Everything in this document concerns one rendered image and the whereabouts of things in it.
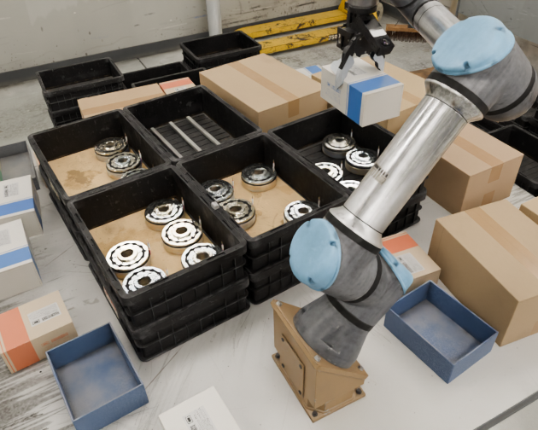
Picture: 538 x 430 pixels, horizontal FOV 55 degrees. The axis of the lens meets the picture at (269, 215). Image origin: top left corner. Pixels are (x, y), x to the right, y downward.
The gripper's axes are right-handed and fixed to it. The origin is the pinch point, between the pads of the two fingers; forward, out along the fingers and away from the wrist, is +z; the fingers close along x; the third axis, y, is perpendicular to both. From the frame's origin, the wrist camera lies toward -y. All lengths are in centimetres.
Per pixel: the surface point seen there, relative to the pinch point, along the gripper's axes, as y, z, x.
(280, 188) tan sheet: 3.1, 27.8, 22.8
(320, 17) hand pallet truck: 308, 100, -185
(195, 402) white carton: -46, 32, 69
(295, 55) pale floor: 262, 109, -132
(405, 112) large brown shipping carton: 12.7, 21.7, -29.2
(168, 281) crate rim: -26, 18, 65
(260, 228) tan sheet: -9.9, 27.9, 35.8
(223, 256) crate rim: -25, 18, 52
